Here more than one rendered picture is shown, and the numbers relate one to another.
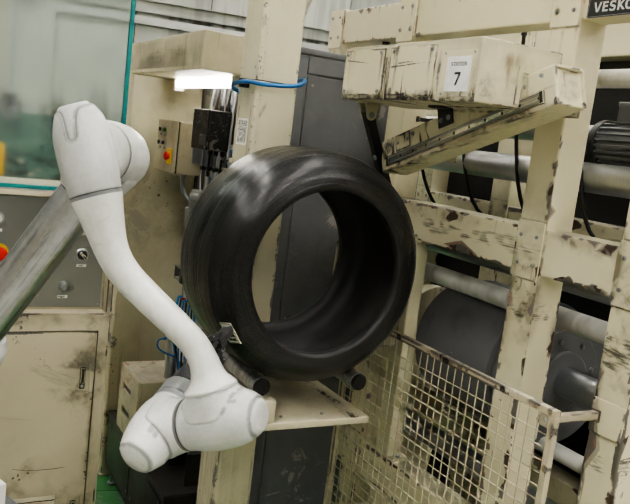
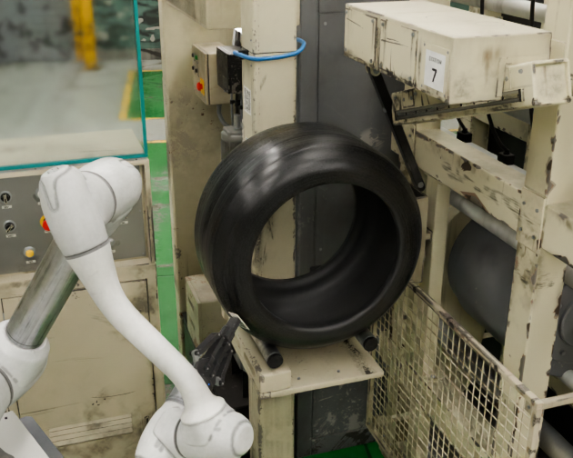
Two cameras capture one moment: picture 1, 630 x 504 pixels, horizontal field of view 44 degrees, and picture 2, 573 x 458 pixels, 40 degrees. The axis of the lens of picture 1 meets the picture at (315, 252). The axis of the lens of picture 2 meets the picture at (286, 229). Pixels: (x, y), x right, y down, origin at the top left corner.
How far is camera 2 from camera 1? 0.61 m
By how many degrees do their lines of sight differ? 18
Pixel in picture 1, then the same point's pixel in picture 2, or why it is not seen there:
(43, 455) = (115, 383)
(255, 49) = (249, 21)
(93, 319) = (140, 269)
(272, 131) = (276, 100)
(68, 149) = (53, 218)
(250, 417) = (234, 443)
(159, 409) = (164, 425)
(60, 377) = not seen: hidden behind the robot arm
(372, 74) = (366, 41)
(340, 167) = (329, 160)
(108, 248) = (102, 296)
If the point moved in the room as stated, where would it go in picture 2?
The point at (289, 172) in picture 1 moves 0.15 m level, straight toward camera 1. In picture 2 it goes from (277, 174) to (267, 194)
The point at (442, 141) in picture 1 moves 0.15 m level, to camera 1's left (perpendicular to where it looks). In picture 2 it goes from (439, 112) to (380, 109)
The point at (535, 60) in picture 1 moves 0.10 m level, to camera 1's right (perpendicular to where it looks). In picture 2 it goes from (518, 47) to (567, 48)
